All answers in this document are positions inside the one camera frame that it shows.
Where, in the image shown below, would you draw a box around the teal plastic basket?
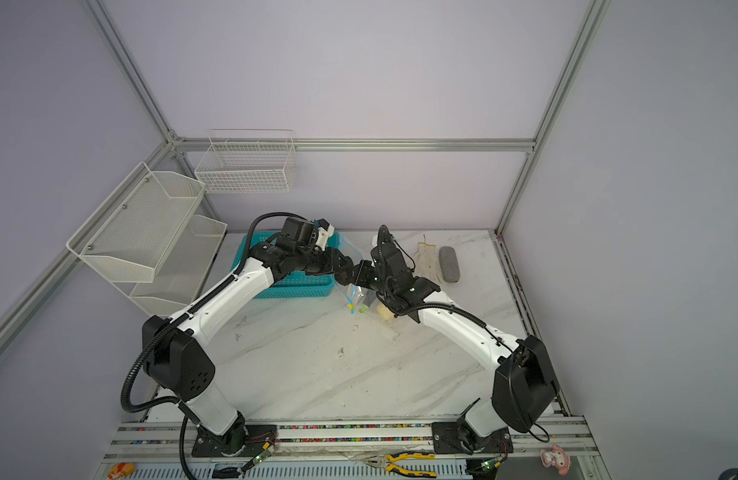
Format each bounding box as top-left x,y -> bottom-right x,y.
231,231 -> 342,300

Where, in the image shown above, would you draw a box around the yellow handled pliers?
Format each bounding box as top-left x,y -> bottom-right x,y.
353,451 -> 438,479

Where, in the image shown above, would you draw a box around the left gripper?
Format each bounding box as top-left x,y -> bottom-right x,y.
296,246 -> 350,277

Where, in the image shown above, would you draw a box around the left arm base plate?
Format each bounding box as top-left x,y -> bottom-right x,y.
191,424 -> 278,458

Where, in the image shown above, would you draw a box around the grey oval stone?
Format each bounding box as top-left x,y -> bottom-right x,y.
439,246 -> 461,283

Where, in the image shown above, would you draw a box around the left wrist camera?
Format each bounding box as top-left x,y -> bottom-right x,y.
314,219 -> 335,250

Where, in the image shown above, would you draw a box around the yellow toy figure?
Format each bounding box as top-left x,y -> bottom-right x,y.
106,463 -> 136,480

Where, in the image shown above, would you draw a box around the white mesh shelf upper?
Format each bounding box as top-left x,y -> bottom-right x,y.
66,163 -> 206,283

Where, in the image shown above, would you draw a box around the white work glove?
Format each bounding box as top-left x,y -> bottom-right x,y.
413,236 -> 443,285

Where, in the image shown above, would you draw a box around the white mesh shelf lower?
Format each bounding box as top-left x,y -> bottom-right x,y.
123,215 -> 227,317

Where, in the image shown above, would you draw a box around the white mesh shelf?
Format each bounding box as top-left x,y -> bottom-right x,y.
66,163 -> 206,283
123,215 -> 227,317

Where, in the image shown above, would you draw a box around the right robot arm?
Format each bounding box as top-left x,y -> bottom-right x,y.
353,225 -> 560,439

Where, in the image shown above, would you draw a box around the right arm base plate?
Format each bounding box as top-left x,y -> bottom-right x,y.
431,422 -> 514,455

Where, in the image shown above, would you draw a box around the pink toy figure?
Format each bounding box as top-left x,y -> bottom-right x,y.
540,444 -> 571,476

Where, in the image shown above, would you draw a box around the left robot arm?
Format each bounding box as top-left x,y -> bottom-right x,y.
120,212 -> 371,456

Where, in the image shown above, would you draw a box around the clear zip bag blue zipper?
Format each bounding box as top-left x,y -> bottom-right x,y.
335,236 -> 406,340

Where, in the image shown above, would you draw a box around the cream toy pear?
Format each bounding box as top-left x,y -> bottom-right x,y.
376,303 -> 396,322

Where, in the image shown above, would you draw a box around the white wire basket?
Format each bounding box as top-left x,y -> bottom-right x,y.
195,129 -> 299,194

